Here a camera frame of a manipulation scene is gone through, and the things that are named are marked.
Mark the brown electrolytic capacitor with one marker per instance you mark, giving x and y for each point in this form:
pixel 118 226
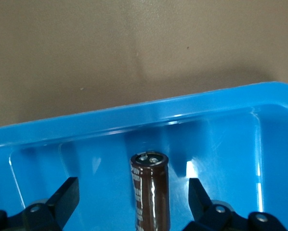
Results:
pixel 151 192

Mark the brown table cover mat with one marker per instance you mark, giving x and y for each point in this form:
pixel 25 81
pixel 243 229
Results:
pixel 110 48

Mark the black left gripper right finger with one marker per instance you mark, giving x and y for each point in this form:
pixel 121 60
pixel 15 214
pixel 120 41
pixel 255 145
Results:
pixel 218 219

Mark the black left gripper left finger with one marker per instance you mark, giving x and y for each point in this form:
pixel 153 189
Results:
pixel 50 216

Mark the blue plastic tray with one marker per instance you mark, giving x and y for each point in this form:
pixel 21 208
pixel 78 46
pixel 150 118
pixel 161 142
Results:
pixel 206 108

